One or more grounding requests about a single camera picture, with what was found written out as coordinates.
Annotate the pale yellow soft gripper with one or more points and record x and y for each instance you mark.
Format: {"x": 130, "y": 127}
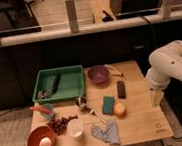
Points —
{"x": 156, "y": 97}

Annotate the yellow banana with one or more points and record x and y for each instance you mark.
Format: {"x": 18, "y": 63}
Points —
{"x": 113, "y": 70}

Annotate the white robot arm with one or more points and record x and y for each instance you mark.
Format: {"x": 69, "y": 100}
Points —
{"x": 165, "y": 64}

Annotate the white paper cup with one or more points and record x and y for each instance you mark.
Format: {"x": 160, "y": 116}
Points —
{"x": 75, "y": 129}

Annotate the blue cup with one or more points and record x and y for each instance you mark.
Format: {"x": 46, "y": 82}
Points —
{"x": 50, "y": 113}

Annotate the orange fruit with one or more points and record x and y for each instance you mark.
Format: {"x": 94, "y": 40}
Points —
{"x": 119, "y": 109}

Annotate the wooden table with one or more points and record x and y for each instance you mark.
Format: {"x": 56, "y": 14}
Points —
{"x": 142, "y": 121}

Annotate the green sponge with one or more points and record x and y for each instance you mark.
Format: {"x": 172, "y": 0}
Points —
{"x": 108, "y": 104}

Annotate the blue grey cloth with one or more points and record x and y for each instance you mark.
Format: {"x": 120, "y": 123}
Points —
{"x": 109, "y": 134}

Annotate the purple bowl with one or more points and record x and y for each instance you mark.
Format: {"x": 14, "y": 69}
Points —
{"x": 98, "y": 74}

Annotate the metal measuring spoon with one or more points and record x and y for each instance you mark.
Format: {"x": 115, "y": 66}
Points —
{"x": 81, "y": 103}

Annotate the bunch of red grapes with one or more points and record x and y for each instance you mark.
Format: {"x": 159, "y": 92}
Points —
{"x": 59, "y": 124}

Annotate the green plastic tray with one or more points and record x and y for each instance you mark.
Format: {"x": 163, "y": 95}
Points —
{"x": 66, "y": 83}

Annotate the red carrot toy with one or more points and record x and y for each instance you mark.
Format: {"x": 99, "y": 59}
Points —
{"x": 40, "y": 109}

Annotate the small grey items in tray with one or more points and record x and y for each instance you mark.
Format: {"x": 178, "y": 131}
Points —
{"x": 44, "y": 94}

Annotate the white egg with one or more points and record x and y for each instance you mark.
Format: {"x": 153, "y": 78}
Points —
{"x": 45, "y": 142}

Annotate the orange bowl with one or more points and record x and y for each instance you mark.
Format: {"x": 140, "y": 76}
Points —
{"x": 41, "y": 132}

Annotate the white horizontal rail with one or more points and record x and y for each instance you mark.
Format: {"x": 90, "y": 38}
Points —
{"x": 90, "y": 28}

